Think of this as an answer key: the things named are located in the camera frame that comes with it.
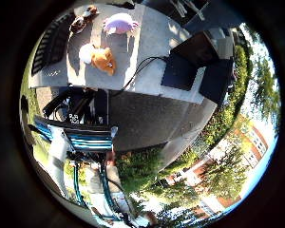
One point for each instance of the pink axolotl plush toy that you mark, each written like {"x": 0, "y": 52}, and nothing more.
{"x": 118, "y": 24}

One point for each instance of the orange and white fox plush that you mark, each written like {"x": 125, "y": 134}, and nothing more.
{"x": 103, "y": 60}

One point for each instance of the striped tiger plush toy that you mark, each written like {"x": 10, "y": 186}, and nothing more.
{"x": 82, "y": 19}

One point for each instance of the red and white building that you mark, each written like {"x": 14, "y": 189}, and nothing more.
{"x": 253, "y": 145}

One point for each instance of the person in beige clothes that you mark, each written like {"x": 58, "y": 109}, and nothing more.
{"x": 112, "y": 180}

